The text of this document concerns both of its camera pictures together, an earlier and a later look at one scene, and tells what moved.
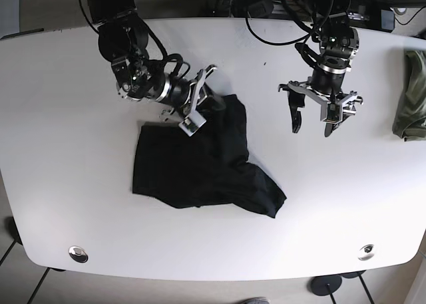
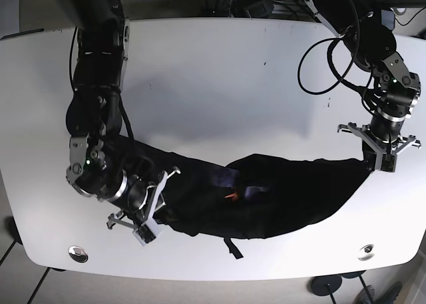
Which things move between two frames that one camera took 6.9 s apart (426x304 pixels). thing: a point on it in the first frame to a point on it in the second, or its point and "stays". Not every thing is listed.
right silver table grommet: [366, 252] stays
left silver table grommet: [78, 253] stays
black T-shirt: [210, 166] to [249, 197]
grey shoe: [255, 300] to [363, 297]
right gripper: [325, 85] to [399, 90]
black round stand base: [325, 285] stays
